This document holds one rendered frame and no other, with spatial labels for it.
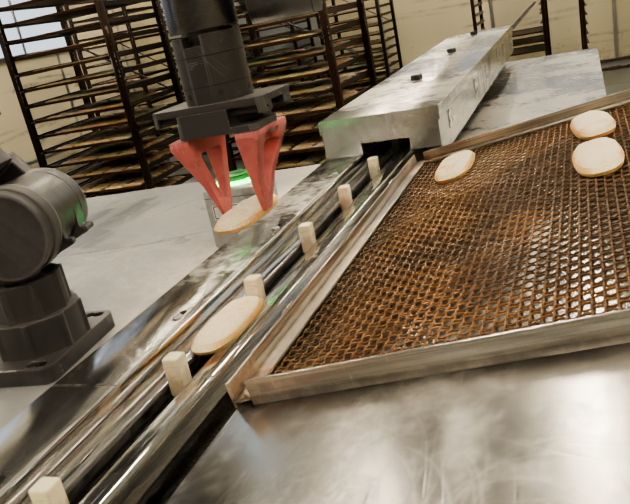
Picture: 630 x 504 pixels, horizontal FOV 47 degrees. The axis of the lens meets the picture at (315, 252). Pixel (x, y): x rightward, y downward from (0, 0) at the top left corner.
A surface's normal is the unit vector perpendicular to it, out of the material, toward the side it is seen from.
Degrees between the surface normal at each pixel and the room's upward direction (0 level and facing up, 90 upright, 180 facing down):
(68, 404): 0
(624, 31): 90
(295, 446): 10
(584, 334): 90
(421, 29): 90
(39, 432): 0
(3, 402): 0
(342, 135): 90
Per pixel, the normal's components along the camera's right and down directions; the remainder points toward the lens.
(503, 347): -0.32, 0.36
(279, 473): -0.35, -0.90
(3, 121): 0.93, -0.07
